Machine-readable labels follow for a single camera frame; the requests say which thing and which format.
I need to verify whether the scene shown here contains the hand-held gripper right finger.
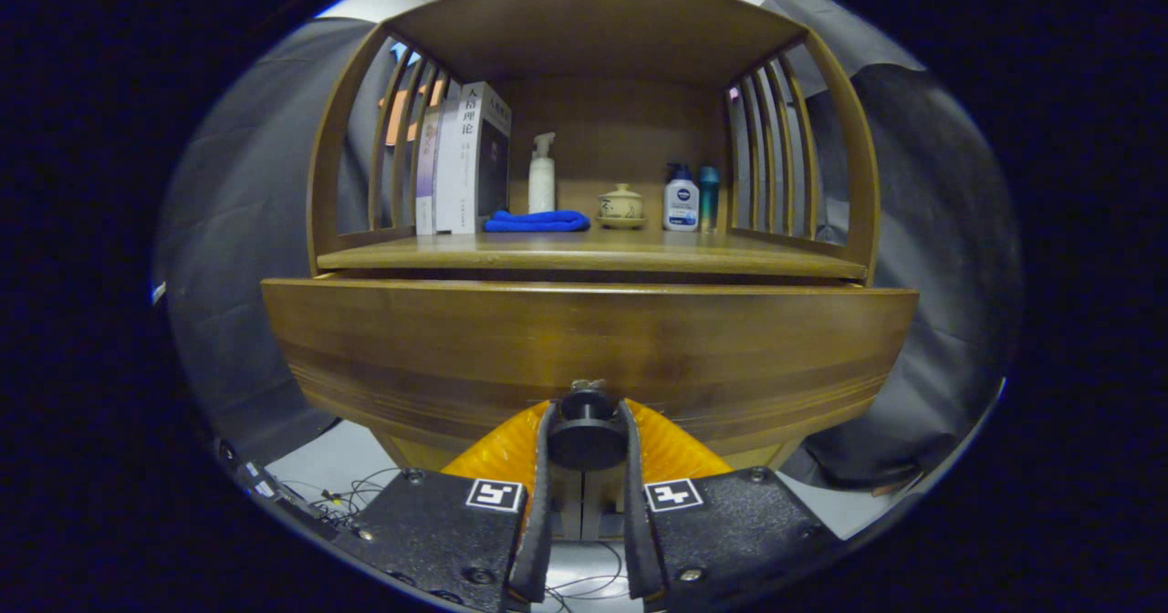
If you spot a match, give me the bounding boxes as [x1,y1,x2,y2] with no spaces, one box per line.
[620,400,840,610]

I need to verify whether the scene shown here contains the blue folded cloth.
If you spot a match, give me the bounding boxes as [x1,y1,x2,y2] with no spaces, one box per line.
[484,210,591,233]

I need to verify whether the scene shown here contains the white lotion bottle blue cap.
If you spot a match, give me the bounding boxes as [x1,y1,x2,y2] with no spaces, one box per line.
[662,163,701,233]

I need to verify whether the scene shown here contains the black device white labels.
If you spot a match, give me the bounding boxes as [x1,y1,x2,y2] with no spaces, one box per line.
[214,440,339,541]

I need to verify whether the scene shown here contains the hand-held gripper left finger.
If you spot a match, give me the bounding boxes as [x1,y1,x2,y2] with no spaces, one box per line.
[330,400,558,613]

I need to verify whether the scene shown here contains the thick white book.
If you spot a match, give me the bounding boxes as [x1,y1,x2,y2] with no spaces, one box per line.
[433,81,512,235]

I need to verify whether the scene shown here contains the thin black cable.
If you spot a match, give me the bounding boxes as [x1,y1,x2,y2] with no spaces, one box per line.
[274,467,402,527]
[547,540,640,613]

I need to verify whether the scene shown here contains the teal slim bottle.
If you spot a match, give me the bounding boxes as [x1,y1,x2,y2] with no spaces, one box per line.
[698,166,721,234]

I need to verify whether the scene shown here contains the wooden drawer black knob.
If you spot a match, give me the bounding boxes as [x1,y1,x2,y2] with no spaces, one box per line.
[261,275,920,473]

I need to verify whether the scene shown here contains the wooden cabinet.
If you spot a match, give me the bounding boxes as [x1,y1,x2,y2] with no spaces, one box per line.
[306,0,881,541]

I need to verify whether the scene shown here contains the wooden countertop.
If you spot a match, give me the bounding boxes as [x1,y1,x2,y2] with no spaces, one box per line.
[317,228,868,281]

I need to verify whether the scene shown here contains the thin pale purple book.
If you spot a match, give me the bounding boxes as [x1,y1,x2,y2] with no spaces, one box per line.
[415,107,441,236]

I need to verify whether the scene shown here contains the white pump bottle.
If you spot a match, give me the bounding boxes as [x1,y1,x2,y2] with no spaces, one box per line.
[528,132,557,214]

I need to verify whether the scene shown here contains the beige lidded teacup with saucer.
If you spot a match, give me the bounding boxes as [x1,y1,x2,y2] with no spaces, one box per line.
[596,183,647,230]

